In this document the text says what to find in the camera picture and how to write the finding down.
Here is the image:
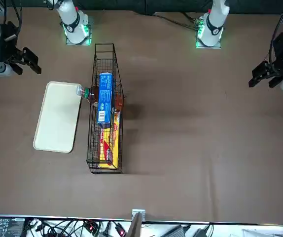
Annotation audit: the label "yellow Nabati wafer box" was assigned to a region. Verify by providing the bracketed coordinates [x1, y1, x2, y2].
[98, 110, 121, 169]

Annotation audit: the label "aluminium profile post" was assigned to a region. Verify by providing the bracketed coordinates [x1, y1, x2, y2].
[126, 209, 146, 237]

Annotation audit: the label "white rectangular plastic tray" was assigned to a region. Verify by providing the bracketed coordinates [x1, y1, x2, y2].
[33, 81, 83, 154]

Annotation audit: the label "black cable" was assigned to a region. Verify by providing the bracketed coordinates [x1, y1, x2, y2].
[13, 0, 23, 33]
[153, 12, 199, 28]
[268, 0, 283, 65]

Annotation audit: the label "amber tea bottle white cap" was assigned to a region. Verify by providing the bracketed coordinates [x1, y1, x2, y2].
[76, 84, 124, 111]

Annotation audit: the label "black power strip red lights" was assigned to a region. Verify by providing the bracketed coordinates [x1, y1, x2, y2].
[82, 221, 129, 237]

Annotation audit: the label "black labelled power adapter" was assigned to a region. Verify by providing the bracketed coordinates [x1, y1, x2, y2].
[0, 217, 26, 237]

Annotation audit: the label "grey ribbed power adapter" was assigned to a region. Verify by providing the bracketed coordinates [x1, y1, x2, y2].
[161, 224, 189, 237]

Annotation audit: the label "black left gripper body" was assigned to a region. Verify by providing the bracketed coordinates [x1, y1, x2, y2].
[269, 32, 283, 75]

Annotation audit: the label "blue Oreo cookie box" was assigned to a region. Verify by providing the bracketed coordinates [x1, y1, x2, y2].
[96, 72, 115, 124]

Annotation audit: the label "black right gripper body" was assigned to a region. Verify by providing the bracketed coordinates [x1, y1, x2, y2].
[0, 20, 24, 64]

